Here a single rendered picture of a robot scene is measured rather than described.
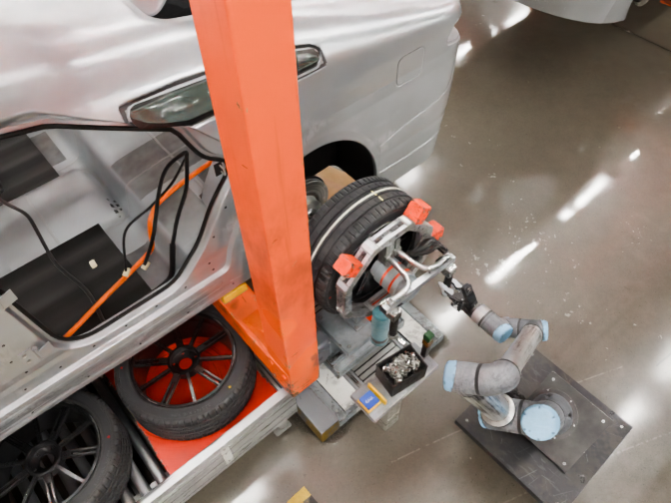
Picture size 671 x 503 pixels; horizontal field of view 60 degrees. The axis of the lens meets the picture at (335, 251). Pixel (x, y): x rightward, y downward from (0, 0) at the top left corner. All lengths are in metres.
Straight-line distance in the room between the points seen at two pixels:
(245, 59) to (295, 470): 2.31
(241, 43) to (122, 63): 0.83
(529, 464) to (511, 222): 1.75
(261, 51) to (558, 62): 4.43
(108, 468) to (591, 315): 2.76
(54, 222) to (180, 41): 1.32
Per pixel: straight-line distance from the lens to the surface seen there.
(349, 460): 3.19
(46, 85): 2.02
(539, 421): 2.72
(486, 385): 2.19
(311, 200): 2.86
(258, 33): 1.32
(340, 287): 2.50
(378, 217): 2.47
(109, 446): 2.87
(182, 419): 2.82
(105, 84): 2.03
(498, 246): 3.97
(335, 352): 3.24
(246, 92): 1.37
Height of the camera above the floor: 3.05
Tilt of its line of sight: 53 degrees down
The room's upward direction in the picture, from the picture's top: 1 degrees counter-clockwise
